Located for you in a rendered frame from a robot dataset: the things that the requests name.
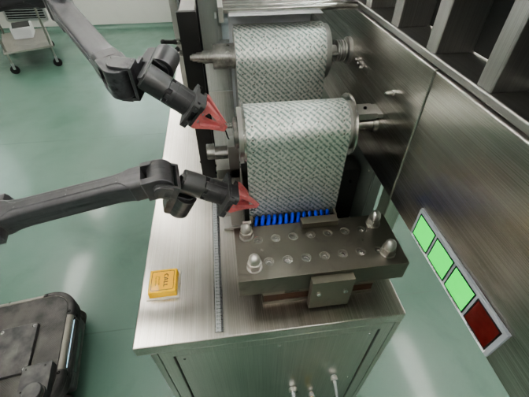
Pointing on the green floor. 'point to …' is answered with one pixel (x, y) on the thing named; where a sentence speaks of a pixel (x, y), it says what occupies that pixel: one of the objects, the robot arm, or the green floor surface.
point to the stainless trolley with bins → (26, 40)
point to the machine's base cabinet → (279, 365)
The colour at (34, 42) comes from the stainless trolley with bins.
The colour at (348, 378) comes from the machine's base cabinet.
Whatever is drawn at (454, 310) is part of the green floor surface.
